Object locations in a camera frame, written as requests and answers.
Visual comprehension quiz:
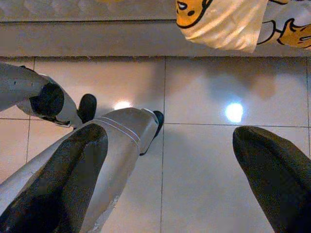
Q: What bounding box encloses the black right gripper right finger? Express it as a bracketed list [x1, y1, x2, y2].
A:
[232, 125, 311, 233]

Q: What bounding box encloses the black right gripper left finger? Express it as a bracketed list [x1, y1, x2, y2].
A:
[0, 123, 109, 233]

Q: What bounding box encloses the beige bed base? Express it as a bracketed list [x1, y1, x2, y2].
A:
[0, 21, 311, 62]

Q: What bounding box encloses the white quilted mattress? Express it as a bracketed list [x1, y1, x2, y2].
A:
[0, 0, 311, 23]

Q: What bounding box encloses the yellow cartoon egg blanket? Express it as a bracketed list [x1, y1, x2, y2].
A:
[175, 0, 311, 53]

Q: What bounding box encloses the grey left robot leg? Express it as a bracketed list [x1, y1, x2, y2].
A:
[0, 62, 98, 129]

